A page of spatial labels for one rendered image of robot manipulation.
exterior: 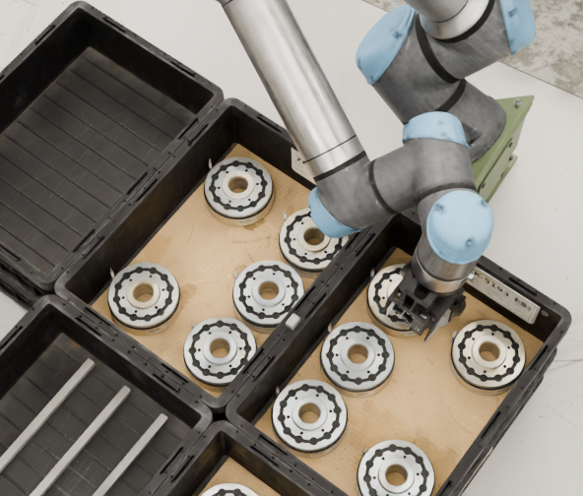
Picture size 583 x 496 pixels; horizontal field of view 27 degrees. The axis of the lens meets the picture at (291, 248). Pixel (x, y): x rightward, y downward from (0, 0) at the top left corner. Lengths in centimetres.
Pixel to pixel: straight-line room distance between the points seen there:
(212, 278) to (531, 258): 52
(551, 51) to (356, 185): 160
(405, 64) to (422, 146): 32
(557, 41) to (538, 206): 111
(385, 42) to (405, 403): 51
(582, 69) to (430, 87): 128
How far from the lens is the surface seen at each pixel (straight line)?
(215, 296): 180
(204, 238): 184
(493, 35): 175
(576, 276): 199
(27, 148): 196
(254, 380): 165
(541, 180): 206
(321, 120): 154
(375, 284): 177
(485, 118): 187
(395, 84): 182
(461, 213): 144
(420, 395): 174
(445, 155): 149
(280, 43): 154
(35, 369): 179
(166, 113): 196
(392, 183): 151
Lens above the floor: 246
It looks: 63 degrees down
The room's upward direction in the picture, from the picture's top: 2 degrees counter-clockwise
